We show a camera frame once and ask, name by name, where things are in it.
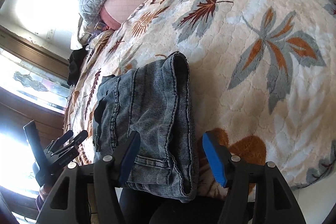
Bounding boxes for leaf pattern bed cover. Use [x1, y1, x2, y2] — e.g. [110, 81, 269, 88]
[66, 0, 335, 190]

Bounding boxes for person left hand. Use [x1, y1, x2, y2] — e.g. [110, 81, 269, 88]
[35, 184, 53, 211]

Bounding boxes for blue denim pants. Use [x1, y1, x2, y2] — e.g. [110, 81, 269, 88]
[93, 52, 199, 202]

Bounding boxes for white pillow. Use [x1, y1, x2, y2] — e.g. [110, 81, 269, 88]
[70, 14, 91, 51]

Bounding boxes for black cloth on bed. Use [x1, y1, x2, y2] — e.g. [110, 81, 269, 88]
[67, 47, 88, 86]

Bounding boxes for wooden stained glass door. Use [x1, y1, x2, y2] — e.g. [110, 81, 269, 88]
[1, 27, 70, 218]

